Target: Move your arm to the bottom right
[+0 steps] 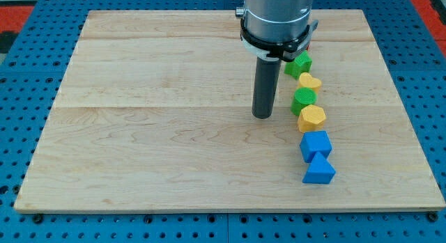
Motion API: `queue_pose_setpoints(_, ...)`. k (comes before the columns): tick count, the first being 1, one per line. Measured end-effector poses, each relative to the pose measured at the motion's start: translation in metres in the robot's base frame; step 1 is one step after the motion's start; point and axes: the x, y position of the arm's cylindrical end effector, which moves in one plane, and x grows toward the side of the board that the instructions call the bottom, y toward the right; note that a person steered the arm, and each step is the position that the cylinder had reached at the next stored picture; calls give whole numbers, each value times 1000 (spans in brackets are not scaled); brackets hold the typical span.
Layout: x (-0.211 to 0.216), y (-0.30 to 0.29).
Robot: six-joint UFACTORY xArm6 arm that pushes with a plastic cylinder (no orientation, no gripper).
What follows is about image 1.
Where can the blue triangle block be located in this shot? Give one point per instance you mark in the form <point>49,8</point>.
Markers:
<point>320,171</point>

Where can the yellow hexagon block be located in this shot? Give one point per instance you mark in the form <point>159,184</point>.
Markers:
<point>311,118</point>

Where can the green star block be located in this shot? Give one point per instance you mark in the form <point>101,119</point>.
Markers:
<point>299,65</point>

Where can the yellow heart block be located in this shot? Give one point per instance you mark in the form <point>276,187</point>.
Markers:
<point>306,80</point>

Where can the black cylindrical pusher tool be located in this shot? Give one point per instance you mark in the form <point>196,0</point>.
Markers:
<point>265,85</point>

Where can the blue cube block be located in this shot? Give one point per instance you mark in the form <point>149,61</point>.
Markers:
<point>313,142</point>

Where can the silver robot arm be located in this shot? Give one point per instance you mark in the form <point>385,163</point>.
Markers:
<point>276,29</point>

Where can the wooden board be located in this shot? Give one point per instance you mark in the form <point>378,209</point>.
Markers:
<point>153,115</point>

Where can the green cylinder block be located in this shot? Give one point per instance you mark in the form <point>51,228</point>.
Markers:
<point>302,98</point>

